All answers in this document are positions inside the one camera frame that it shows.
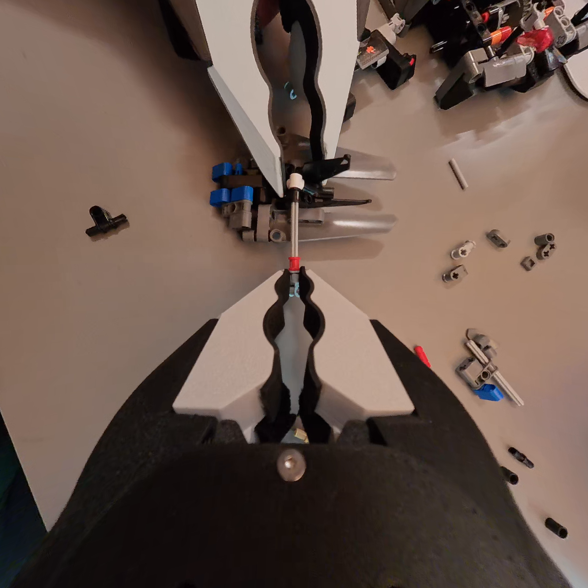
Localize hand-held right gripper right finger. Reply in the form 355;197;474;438
299;269;415;444

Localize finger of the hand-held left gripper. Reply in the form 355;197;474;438
195;0;285;197
278;0;360;159

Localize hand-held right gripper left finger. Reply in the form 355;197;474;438
172;270;296;444

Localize grey black lego subassembly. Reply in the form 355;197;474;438
210;131;398;244

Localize metal axle with red bush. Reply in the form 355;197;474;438
287;190;304;299

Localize black grey lego module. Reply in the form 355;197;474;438
342;14;418;122

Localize partly built lego car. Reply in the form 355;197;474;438
377;0;588;111

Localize black T-shaped lego pin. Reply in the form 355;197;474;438
85;205;130;238

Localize person's green shirt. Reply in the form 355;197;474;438
0;413;47;588

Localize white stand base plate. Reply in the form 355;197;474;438
563;60;588;99

